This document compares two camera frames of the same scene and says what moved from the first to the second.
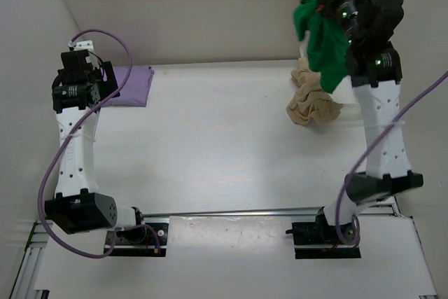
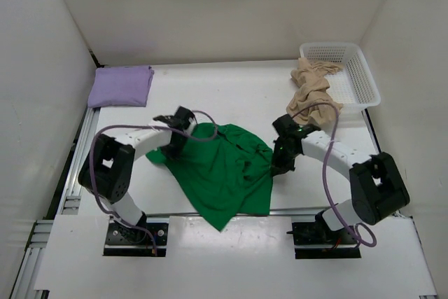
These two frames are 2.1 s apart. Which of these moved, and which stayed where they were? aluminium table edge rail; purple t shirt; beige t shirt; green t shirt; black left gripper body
Moved: black left gripper body; green t shirt
Stayed: aluminium table edge rail; beige t shirt; purple t shirt
